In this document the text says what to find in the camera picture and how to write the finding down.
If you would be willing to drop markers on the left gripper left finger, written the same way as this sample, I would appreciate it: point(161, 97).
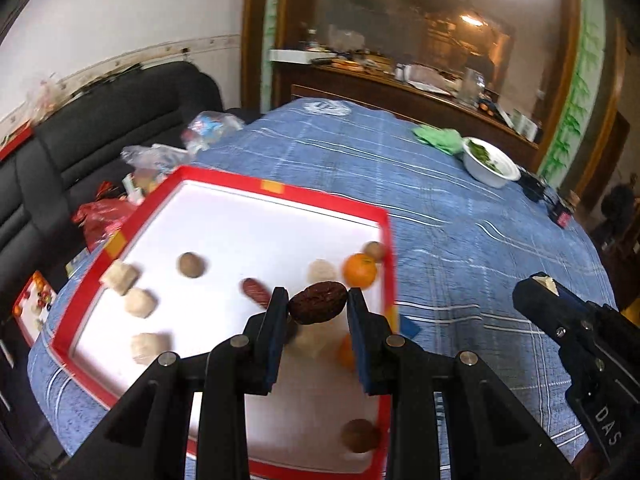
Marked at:
point(266, 332)

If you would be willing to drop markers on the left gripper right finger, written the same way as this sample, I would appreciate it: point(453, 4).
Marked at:
point(368, 332)

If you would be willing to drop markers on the orange tangerine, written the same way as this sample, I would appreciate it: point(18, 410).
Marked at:
point(359, 270)
point(345, 356)

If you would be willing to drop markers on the dark red date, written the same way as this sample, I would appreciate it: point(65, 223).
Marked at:
point(257, 292)

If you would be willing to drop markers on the brown longan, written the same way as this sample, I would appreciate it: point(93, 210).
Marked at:
point(191, 265)

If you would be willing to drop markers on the dark brown round fruit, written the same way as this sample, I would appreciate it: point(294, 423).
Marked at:
point(360, 436)

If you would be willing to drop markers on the white cake piece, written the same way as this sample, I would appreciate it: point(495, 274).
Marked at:
point(139, 302)

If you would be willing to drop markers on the small white cube cake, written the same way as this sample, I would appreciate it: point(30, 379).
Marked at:
point(548, 282)

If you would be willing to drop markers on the beige cylinder cake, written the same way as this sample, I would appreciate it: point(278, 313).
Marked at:
point(119, 277)

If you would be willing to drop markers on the red white tray box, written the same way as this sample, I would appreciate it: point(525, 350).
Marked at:
point(242, 227)

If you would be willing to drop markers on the blue plaid tablecloth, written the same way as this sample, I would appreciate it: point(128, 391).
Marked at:
point(478, 391)

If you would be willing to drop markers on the dark jar pink label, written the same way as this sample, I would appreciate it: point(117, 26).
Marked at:
point(563, 207)

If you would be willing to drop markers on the black electronic device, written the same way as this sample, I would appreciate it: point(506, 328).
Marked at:
point(533, 186)

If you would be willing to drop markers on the white bowl with greens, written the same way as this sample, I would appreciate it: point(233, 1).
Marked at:
point(488, 164)

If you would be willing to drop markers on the red plastic bag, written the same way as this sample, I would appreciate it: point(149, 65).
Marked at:
point(102, 217)

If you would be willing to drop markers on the green cloth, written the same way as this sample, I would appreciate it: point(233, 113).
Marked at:
point(445, 140)

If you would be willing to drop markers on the clear plastic bag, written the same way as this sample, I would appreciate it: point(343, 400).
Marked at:
point(158, 157)

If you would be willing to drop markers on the black sofa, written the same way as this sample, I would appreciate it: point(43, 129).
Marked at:
point(74, 151)

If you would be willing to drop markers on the wooden sideboard cabinet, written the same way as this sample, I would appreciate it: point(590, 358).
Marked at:
point(495, 69)

